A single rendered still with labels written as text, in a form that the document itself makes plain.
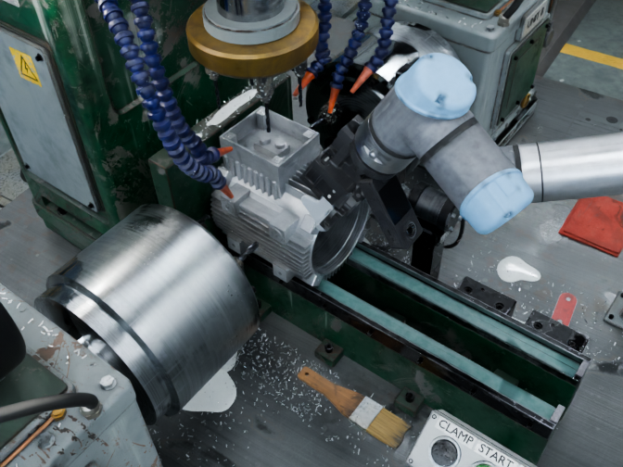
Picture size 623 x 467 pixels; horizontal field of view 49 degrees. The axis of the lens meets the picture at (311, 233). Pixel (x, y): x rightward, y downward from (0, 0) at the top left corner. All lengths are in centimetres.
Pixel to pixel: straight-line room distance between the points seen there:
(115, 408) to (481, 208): 44
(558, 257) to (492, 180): 70
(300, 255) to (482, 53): 53
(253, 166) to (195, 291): 26
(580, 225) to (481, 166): 76
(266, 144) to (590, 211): 73
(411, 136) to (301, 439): 56
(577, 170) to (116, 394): 58
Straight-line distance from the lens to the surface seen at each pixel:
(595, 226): 149
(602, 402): 124
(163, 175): 106
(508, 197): 74
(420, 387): 114
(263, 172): 105
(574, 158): 87
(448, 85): 74
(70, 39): 102
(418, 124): 74
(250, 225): 109
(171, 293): 88
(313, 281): 110
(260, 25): 92
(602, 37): 378
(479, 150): 74
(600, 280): 141
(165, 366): 87
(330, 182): 89
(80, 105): 107
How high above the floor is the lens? 181
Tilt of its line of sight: 46 degrees down
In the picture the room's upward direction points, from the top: 2 degrees counter-clockwise
